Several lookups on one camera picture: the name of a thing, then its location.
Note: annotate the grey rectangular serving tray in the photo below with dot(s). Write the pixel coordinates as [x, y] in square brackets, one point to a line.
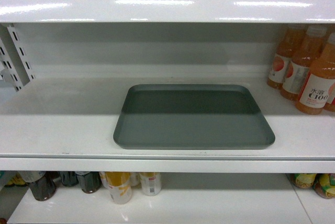
[191, 117]

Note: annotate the yellow white drink bottle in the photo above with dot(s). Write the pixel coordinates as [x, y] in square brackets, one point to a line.
[119, 186]

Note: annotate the dark tea bottle right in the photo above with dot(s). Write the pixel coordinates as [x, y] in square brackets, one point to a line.
[89, 182]

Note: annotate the dark tea bottle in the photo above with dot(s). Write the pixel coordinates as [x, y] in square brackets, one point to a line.
[68, 178]
[89, 182]
[40, 183]

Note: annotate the dark tea bottle middle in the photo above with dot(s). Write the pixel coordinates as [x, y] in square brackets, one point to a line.
[68, 178]

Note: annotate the orange juice bottle back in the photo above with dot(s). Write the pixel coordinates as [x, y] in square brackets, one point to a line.
[283, 54]

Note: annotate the orange juice bottle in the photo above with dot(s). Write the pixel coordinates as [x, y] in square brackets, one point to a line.
[319, 82]
[283, 54]
[301, 61]

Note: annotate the orange juice bottle front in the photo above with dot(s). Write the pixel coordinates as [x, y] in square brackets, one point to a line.
[319, 82]

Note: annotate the orange juice bottle middle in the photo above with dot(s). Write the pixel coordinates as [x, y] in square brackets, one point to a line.
[301, 61]

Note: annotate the dark tea bottle left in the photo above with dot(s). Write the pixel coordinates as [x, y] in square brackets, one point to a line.
[40, 183]

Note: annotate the yellow lid jar left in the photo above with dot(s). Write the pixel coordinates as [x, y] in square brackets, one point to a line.
[303, 180]

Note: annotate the yellow lid jar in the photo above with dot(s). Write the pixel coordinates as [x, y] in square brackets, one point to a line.
[324, 185]
[303, 180]

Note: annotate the yellow lid jar right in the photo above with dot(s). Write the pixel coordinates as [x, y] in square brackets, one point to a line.
[324, 185]

